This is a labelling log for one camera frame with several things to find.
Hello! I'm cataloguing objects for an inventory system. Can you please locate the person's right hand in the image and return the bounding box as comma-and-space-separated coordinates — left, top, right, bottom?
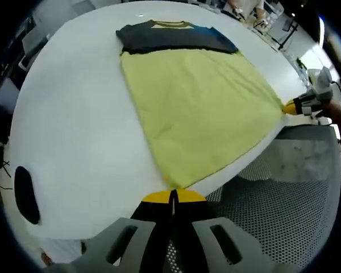
315, 101, 341, 125

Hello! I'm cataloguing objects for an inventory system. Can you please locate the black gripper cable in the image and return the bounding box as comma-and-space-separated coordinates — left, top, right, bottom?
312, 80, 341, 126

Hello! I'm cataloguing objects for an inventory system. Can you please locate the yellow garment with brown collar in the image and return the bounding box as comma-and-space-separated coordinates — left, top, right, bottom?
115, 19, 286, 190

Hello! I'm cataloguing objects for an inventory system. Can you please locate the black stand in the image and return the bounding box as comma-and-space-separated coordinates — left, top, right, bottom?
277, 21, 300, 52

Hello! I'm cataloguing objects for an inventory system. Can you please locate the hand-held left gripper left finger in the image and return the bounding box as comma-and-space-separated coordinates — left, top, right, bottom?
82, 191, 176, 273

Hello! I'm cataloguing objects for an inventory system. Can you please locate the white light strip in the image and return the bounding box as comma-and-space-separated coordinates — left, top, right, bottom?
318, 14, 326, 44

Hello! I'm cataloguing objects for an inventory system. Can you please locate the grey monitor back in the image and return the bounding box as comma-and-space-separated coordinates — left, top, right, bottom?
21, 27, 49, 53

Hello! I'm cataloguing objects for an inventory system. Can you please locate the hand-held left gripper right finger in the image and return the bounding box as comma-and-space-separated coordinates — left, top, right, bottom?
172, 188, 275, 273

